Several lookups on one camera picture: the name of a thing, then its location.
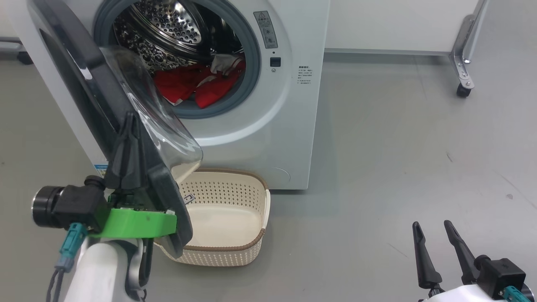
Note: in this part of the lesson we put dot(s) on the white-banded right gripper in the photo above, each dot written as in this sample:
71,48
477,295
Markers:
461,295

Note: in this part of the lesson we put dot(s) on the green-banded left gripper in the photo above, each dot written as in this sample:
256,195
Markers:
134,224

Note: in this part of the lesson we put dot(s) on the black round glass washer door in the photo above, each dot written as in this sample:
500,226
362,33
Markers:
96,92

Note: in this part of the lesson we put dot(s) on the red basketball jersey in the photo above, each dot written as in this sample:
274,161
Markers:
214,92

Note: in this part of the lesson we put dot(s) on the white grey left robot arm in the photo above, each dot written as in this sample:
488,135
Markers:
96,272

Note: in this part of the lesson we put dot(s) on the cream perforated laundry basket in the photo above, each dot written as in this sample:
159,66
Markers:
226,218

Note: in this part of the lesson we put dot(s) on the white front-load washing machine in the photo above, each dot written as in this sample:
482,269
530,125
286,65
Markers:
293,126

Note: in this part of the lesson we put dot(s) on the blue energy label sticker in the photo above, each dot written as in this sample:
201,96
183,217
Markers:
100,170

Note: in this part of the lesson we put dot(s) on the white background panel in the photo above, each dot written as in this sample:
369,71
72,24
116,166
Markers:
398,25

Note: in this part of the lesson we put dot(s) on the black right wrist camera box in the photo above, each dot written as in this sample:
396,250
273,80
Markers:
501,274

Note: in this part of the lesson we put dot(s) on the metal frame leg with caster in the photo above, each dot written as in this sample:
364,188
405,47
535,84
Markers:
463,63

